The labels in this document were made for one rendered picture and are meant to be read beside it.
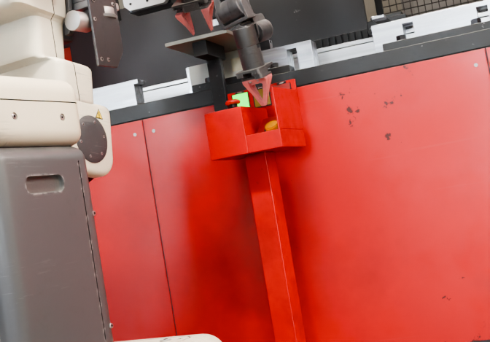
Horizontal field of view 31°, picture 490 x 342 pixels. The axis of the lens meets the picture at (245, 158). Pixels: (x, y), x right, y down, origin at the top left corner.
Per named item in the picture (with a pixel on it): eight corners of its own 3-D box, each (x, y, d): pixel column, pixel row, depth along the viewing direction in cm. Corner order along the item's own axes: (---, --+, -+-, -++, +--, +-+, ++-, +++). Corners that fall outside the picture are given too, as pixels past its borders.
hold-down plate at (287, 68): (192, 95, 256) (190, 85, 256) (199, 97, 261) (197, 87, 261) (290, 74, 246) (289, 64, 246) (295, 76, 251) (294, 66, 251)
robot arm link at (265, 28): (212, 11, 220) (238, -3, 215) (235, 4, 229) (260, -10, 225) (232, 55, 221) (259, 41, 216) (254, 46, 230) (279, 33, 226)
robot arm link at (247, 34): (227, 27, 218) (246, 22, 215) (240, 22, 224) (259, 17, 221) (234, 54, 219) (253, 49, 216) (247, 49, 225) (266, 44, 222)
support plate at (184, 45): (165, 47, 237) (164, 43, 237) (201, 57, 262) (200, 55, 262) (227, 32, 231) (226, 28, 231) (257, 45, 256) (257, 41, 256)
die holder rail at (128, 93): (2, 139, 283) (-2, 110, 283) (13, 139, 288) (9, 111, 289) (142, 109, 267) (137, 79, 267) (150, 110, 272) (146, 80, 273)
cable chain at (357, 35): (273, 61, 295) (271, 49, 295) (278, 63, 301) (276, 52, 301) (382, 37, 283) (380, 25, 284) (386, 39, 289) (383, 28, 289)
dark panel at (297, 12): (83, 136, 333) (65, 22, 336) (86, 136, 335) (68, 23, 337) (375, 75, 297) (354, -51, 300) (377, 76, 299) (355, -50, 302)
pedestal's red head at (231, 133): (211, 160, 223) (200, 91, 224) (238, 159, 238) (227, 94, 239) (282, 146, 215) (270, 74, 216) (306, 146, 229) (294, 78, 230)
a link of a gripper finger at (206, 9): (198, 29, 247) (187, -2, 243) (222, 24, 245) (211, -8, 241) (192, 39, 241) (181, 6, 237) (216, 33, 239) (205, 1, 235)
